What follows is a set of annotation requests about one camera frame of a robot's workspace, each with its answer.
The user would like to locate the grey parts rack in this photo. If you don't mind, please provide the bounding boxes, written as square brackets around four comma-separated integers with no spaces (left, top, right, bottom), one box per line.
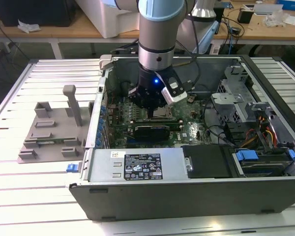
[16,85,99,165]

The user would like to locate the black graphics card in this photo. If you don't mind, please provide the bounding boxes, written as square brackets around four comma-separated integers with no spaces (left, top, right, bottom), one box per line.
[133,124,171,141]

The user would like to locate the black plastic shroud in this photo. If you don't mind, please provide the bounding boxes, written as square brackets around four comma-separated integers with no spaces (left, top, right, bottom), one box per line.
[181,145,234,178]

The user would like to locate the white machine housing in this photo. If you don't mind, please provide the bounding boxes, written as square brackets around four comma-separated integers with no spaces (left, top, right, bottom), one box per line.
[75,0,141,39]

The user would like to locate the clear plastic bag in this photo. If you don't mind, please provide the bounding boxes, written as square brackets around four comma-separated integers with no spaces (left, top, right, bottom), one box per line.
[263,12,290,28]

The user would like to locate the grey power supply unit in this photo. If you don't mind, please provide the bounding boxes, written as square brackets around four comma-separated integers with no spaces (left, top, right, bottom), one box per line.
[87,147,194,183]

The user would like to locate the hard disk in blue carrier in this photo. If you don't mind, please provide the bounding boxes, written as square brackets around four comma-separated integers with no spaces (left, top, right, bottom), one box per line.
[233,148,295,177]

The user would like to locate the large black box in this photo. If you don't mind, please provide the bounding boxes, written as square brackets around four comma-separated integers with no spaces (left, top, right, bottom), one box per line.
[0,0,77,28]

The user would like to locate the coloured power wire bundle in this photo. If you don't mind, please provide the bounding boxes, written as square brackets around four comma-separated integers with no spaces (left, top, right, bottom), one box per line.
[245,115,279,148]

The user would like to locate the metal socket cover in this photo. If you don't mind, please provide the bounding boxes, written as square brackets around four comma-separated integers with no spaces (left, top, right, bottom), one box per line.
[151,105,175,120]

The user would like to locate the green motherboard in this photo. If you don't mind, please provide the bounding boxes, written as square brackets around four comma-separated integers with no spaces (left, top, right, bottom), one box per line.
[104,93,212,148]

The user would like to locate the black open PC case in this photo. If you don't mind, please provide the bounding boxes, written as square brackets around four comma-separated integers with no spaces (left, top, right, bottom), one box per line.
[68,54,295,222]

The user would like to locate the blue cardboard box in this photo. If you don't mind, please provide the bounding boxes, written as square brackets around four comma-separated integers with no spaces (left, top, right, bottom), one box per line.
[276,0,295,12]

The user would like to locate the white flat card box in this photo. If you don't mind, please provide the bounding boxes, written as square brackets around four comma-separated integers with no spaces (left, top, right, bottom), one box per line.
[254,4,283,15]

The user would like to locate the crumpled white paper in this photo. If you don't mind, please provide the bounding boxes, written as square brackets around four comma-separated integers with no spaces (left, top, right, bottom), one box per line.
[17,19,42,34]

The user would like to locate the black RAM slot pair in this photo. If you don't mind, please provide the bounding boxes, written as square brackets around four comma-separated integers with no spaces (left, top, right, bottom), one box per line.
[132,118,182,128]

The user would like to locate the metal drive cage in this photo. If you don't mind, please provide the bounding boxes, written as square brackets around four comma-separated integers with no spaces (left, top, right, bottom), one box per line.
[217,65,256,126]

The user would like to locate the small black box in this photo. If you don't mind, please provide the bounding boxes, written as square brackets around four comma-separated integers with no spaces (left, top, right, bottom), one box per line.
[237,8,254,25]

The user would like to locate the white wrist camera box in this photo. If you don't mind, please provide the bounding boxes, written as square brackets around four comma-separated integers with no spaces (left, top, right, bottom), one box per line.
[161,75,188,106]

